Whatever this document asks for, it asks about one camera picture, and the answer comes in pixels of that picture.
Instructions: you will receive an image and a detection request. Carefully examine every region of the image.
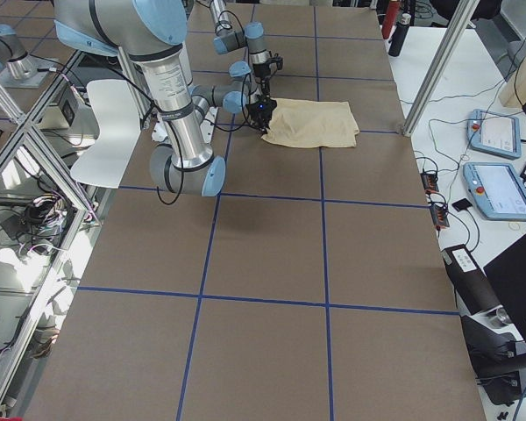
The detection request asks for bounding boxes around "cream long-sleeve printed shirt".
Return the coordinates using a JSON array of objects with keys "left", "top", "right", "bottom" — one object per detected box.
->
[{"left": 261, "top": 98, "right": 359, "bottom": 148}]

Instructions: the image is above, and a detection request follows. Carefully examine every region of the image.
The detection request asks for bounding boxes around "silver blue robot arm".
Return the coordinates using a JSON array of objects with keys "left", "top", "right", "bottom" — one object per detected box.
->
[
  {"left": 209, "top": 0, "right": 274, "bottom": 97},
  {"left": 53, "top": 0, "right": 283, "bottom": 196}
]

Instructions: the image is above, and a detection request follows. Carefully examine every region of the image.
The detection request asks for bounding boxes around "white camera pedestal post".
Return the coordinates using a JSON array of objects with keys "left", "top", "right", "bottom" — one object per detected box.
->
[{"left": 151, "top": 43, "right": 218, "bottom": 145}]

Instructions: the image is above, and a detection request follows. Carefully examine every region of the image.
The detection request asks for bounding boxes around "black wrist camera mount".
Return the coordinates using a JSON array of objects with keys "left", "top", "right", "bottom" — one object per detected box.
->
[{"left": 267, "top": 54, "right": 283, "bottom": 72}]

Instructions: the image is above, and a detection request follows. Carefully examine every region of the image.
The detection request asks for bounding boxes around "near blue teach pendant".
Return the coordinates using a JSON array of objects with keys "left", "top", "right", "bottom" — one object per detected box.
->
[{"left": 462, "top": 162, "right": 526, "bottom": 222}]

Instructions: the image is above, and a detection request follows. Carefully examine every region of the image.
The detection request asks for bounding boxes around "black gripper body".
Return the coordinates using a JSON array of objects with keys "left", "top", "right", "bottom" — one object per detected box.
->
[
  {"left": 252, "top": 62, "right": 272, "bottom": 84},
  {"left": 246, "top": 98, "right": 277, "bottom": 127}
]

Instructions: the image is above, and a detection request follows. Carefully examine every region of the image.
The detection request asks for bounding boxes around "white plastic chair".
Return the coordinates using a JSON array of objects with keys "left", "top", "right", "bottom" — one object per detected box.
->
[{"left": 70, "top": 79, "right": 141, "bottom": 189}]

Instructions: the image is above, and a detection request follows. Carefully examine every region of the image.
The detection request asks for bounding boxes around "blue teach pendant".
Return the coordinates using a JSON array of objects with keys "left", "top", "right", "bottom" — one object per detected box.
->
[
  {"left": 467, "top": 109, "right": 522, "bottom": 160},
  {"left": 462, "top": 162, "right": 526, "bottom": 222}
]

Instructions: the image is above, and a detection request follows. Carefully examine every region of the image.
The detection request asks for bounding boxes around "far blue teach pendant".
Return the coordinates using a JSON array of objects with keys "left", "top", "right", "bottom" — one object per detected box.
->
[{"left": 467, "top": 109, "right": 522, "bottom": 160}]

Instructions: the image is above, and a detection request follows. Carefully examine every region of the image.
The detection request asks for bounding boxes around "black water bottle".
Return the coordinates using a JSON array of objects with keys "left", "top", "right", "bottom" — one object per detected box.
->
[{"left": 387, "top": 13, "right": 412, "bottom": 57}]

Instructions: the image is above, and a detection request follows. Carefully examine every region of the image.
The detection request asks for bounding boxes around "black cylinder with label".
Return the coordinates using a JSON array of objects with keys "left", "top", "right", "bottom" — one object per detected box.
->
[{"left": 441, "top": 245, "right": 501, "bottom": 314}]

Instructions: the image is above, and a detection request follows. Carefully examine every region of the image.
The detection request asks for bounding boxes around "aluminium frame post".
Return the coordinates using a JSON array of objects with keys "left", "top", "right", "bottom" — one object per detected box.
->
[{"left": 401, "top": 0, "right": 480, "bottom": 137}]

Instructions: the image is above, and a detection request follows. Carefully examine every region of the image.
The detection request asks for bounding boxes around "red bottle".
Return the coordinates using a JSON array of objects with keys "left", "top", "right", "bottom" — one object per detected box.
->
[{"left": 381, "top": 0, "right": 401, "bottom": 40}]

